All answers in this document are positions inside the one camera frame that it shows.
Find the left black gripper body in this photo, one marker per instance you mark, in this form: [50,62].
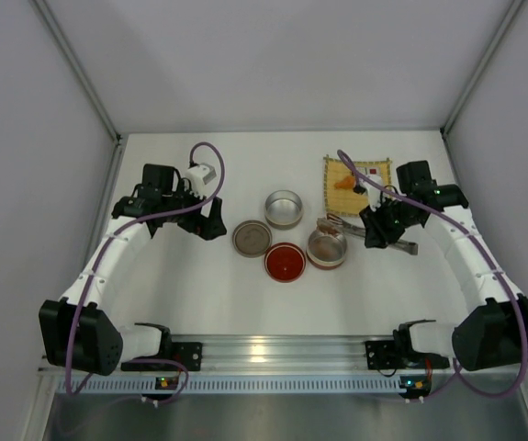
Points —
[201,219]

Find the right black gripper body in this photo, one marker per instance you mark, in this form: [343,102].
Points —
[387,223]

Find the metal tongs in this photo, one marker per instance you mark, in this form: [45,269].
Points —
[359,232]

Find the orange fried food piece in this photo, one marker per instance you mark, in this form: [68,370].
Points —
[347,183]

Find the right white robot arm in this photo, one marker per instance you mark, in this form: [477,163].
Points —
[495,331]

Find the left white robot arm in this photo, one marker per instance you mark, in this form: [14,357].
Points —
[77,329]

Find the grey round lid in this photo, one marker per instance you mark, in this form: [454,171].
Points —
[252,238]

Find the bamboo mat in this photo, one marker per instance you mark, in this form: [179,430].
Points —
[345,202]

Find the lower steel round container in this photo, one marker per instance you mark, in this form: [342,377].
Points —
[326,250]

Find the steel round container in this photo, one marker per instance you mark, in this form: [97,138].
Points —
[326,250]
[283,209]

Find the upper steel round container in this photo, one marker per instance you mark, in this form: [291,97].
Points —
[283,209]

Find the red round lid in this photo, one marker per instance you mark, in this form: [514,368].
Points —
[284,262]

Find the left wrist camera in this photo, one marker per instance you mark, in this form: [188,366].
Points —
[199,177]

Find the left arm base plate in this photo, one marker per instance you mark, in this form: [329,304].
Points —
[187,354]

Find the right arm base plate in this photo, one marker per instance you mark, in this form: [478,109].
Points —
[388,355]

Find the aluminium rail frame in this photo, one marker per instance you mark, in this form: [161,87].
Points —
[263,365]

